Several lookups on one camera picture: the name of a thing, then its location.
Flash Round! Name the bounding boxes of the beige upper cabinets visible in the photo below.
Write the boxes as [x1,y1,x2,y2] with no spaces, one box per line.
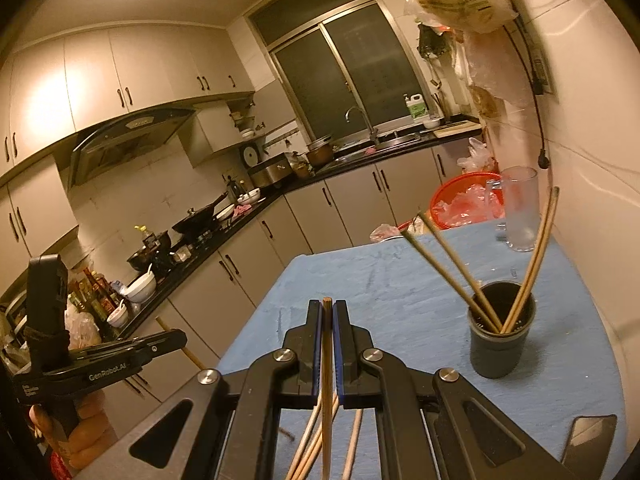
[0,25,256,186]

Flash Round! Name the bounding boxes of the boxy metal appliance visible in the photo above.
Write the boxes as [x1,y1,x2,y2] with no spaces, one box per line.
[247,155,293,188]

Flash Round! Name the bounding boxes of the black wok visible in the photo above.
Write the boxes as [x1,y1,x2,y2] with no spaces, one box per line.
[172,192,228,236]

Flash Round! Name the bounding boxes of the slim wooden chopstick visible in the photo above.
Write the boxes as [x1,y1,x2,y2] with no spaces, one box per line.
[321,297,333,480]
[507,186,561,335]
[402,232,496,335]
[417,211,502,335]
[501,187,555,335]
[155,316,205,370]

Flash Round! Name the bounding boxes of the wooden cutting board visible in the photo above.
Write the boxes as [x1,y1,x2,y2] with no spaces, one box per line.
[432,121,483,140]

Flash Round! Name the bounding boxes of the dark range hood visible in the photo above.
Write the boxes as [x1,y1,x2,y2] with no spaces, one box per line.
[67,107,197,188]

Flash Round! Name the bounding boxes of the cluster of sauce bottles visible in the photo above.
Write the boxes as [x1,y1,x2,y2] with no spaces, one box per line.
[67,265,123,321]

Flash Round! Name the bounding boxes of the round dial kitchen scale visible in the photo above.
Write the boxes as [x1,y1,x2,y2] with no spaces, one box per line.
[239,141,263,167]

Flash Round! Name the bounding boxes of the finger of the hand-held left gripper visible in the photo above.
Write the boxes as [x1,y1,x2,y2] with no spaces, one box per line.
[131,329,189,367]

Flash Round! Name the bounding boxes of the white plastic bag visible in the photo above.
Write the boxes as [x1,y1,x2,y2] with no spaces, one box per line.
[457,137,498,173]

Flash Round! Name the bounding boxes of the steel sink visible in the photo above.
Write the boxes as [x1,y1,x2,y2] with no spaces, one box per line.
[335,132,421,161]

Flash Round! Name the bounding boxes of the pinkish plastic bag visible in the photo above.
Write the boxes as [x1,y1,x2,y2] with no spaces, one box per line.
[369,212,416,243]

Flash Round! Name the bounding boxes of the frosted glass mug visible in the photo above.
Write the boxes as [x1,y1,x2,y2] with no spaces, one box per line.
[482,166,541,253]

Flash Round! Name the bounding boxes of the beige base cabinets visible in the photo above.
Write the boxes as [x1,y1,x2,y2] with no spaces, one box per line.
[90,135,481,411]

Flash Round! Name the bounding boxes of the white patterned bowl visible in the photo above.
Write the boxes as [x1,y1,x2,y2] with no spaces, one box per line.
[107,300,132,328]

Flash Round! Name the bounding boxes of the wall power outlet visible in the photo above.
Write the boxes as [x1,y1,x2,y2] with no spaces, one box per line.
[530,45,556,96]

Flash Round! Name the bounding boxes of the black kitchen countertop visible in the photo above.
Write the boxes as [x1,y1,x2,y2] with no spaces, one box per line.
[0,130,483,361]

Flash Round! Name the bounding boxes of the copper pot with lid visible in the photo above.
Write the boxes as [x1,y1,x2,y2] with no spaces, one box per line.
[305,135,335,168]

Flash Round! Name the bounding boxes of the blue tablecloth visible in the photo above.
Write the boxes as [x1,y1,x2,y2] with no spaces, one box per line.
[215,220,626,480]

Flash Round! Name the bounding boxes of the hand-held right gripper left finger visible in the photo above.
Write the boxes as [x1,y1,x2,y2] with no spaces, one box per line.
[75,300,326,480]

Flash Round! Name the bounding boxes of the group of wooden chopsticks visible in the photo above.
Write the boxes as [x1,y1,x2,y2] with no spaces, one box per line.
[286,392,364,480]

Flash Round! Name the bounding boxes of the dark perforated utensil holder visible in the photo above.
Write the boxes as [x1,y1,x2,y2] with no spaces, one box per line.
[467,281,537,380]

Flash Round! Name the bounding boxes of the green label detergent bottle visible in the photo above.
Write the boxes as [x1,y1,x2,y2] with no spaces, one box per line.
[404,94,428,121]

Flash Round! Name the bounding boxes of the red plastic basket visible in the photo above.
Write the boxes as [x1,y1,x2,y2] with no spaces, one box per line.
[429,172,506,233]

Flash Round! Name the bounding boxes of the black cooking pan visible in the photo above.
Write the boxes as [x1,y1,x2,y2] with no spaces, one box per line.
[126,230,173,273]

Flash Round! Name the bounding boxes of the wall dish shelf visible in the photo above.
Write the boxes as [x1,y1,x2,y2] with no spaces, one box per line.
[227,97,266,141]

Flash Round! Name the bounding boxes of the kitchen window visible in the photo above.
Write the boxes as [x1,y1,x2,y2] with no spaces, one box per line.
[247,0,431,146]

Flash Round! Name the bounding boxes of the clear plastic bag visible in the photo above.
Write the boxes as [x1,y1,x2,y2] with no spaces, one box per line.
[432,185,503,231]

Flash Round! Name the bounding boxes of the hanging clear plastic bags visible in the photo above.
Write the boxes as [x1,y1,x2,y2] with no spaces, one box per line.
[450,27,501,118]

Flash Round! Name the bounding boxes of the person's left hand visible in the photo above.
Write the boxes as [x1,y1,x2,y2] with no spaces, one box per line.
[29,389,121,473]

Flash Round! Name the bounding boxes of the black power cable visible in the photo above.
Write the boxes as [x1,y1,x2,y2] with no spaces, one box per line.
[502,25,551,170]

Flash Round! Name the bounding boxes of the large white bowl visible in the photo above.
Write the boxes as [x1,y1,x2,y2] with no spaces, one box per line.
[122,270,158,305]

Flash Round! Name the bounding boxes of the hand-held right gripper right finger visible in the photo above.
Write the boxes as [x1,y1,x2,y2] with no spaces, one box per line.
[332,300,576,480]

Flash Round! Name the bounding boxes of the chrome faucet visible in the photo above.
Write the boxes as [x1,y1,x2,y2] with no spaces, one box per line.
[345,106,376,143]

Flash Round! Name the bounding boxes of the black smartphone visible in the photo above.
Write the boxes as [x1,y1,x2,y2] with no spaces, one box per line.
[560,414,618,467]

